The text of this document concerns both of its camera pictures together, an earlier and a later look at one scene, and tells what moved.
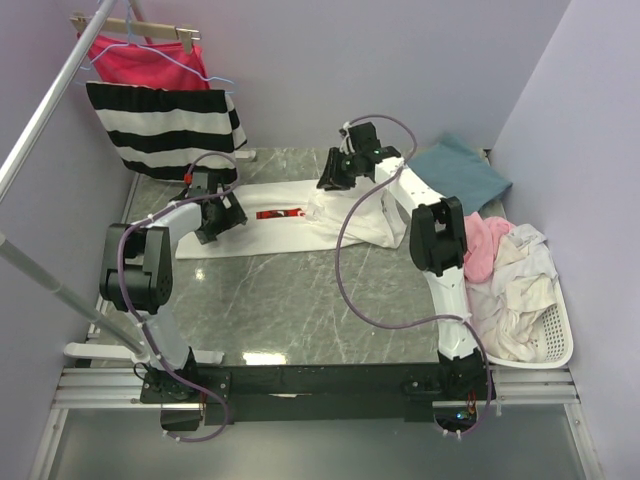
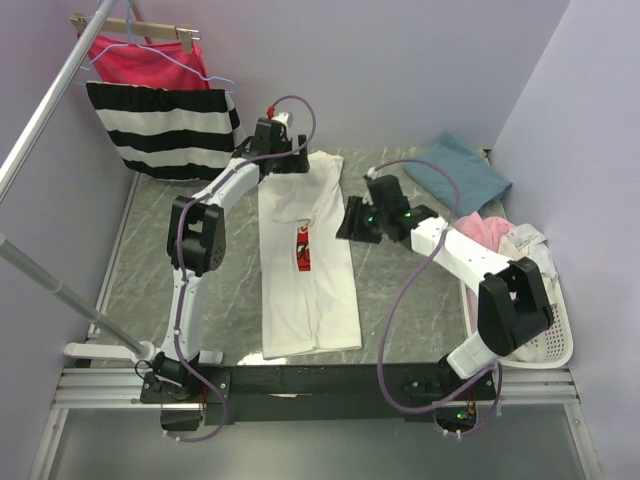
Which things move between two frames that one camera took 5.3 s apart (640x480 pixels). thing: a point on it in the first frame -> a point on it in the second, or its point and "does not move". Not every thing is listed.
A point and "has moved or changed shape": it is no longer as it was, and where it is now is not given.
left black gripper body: x=224 y=217 -> x=291 y=163
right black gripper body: x=343 y=170 -> x=368 y=223
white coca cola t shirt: x=295 y=215 has moved or changed shape
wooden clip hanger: x=157 y=29 does not move
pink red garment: x=166 y=65 does not move
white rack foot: x=119 y=351 does not move
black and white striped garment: x=167 y=134 does not move
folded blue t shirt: x=454 y=168 does not move
